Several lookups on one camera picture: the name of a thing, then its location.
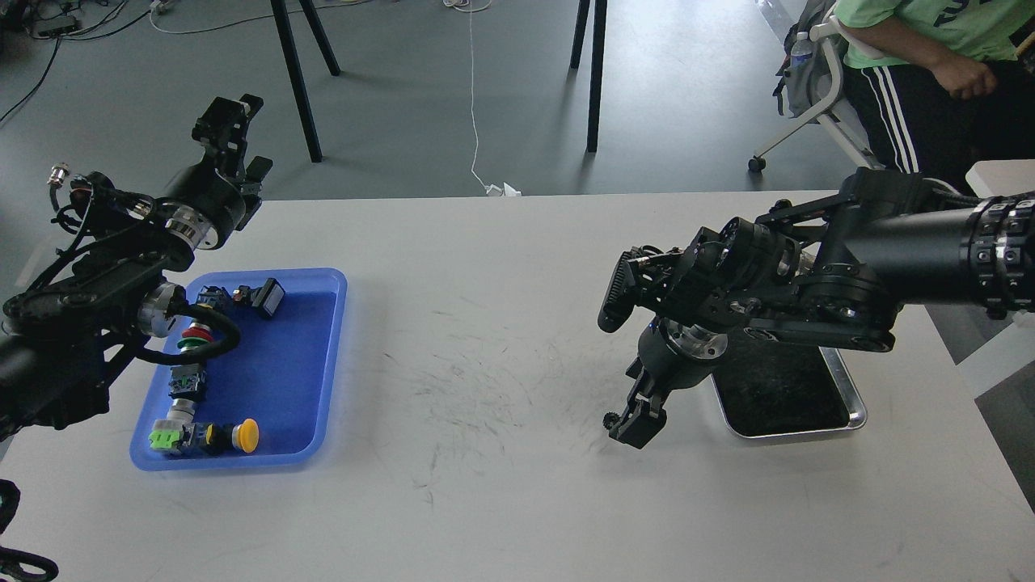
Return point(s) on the yellow mushroom push button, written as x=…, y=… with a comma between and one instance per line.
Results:
x=215, y=439

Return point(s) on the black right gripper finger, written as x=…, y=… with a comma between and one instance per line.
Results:
x=634, y=372
x=649, y=419

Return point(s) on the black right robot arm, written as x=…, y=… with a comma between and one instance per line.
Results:
x=831, y=273

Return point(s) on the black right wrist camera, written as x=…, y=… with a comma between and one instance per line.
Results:
x=641, y=278

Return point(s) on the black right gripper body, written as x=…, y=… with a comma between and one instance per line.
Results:
x=676, y=357

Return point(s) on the green and grey switch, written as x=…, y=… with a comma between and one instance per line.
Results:
x=170, y=435

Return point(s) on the black table leg right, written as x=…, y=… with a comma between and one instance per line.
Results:
x=597, y=59

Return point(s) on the person in green shirt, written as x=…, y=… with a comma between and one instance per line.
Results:
x=948, y=90

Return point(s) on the black table leg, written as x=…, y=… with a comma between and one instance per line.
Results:
x=296, y=80
x=597, y=59

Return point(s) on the blue plastic tray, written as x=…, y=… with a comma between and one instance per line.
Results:
x=281, y=375

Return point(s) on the black rectangular push button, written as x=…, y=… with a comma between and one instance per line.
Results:
x=265, y=299

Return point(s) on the silver metal tray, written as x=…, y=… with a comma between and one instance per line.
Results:
x=772, y=391

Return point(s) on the white side table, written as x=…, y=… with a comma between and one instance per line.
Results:
x=1001, y=178

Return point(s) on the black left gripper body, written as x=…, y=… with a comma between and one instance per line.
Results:
x=204, y=208

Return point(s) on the white office chair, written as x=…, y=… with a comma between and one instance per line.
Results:
x=812, y=76

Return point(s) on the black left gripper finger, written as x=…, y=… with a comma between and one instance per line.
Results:
x=250, y=184
x=222, y=132

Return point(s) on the black green contact block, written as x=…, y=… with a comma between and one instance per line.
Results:
x=188, y=382

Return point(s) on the red green pilot light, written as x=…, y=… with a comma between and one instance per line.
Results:
x=194, y=337

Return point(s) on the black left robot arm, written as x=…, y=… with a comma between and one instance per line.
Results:
x=105, y=301

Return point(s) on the black table leg left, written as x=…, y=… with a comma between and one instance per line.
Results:
x=296, y=80

